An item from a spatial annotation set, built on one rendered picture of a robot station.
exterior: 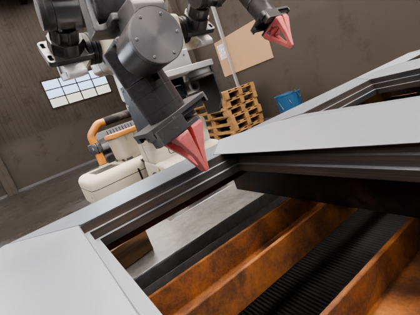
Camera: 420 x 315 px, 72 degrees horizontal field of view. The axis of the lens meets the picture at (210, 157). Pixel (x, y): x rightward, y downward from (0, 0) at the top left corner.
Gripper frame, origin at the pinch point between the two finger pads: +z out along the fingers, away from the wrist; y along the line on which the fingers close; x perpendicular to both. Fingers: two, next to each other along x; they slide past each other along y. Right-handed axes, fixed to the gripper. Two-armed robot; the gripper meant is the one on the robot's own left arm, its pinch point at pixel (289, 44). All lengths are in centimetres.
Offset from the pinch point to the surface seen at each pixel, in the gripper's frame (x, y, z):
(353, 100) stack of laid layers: -4.2, -1.1, 21.2
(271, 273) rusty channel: -5, -44, 37
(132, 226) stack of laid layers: -2, -56, 21
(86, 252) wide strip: -12, -63, 22
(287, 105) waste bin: 267, 303, -62
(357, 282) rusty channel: -17, -43, 39
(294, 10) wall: 193, 363, -176
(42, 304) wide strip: -16, -68, 25
